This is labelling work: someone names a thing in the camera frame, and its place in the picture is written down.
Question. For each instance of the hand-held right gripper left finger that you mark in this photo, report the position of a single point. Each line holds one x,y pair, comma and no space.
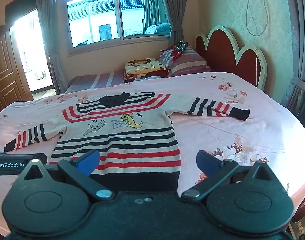
88,162

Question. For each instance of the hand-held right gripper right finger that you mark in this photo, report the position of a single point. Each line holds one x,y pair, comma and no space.
207,161

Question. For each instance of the striped knit sweater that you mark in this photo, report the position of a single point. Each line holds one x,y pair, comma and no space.
132,140

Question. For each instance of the pink floral bed sheet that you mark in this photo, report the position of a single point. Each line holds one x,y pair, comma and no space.
242,135

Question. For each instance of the striped mattress cover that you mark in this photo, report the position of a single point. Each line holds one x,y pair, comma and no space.
97,80

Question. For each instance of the brown wooden door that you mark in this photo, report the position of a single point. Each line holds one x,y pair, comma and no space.
3,67

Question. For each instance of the striped pillow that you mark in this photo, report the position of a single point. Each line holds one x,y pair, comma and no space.
187,61

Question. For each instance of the folded yellow printed blanket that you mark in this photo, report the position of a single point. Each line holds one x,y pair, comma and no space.
145,67

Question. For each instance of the red white-trimmed headboard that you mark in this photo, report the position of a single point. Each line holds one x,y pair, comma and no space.
225,47

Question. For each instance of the shiny ribbon bow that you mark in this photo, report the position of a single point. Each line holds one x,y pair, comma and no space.
181,46

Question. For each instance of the grey window curtain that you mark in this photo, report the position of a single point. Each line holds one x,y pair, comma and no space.
171,7
301,42
51,30

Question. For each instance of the blue quilt outside window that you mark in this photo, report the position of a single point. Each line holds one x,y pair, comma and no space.
157,28

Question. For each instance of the sliding glass window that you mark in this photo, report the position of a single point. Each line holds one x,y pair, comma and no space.
105,12

